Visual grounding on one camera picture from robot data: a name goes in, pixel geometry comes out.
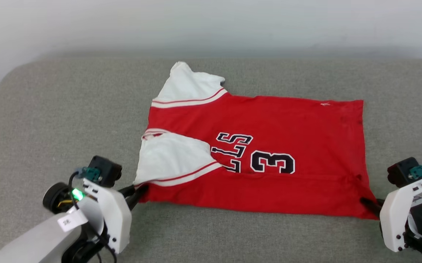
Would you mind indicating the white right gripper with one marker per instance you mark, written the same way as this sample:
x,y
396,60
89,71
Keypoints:
x,y
393,219

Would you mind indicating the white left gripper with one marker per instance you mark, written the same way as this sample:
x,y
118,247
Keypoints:
x,y
116,219

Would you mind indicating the red white basketball jersey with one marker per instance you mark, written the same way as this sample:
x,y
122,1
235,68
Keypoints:
x,y
287,124

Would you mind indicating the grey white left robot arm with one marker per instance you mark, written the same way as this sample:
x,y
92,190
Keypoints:
x,y
31,244

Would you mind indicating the white paper label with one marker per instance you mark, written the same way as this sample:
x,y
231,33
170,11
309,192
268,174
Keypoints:
x,y
70,221

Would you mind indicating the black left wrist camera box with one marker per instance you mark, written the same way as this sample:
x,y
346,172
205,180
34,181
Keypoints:
x,y
106,170

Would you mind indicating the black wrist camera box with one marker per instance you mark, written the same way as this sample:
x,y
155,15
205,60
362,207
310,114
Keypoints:
x,y
399,171
106,170

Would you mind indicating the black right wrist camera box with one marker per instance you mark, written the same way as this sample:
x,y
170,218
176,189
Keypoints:
x,y
399,171

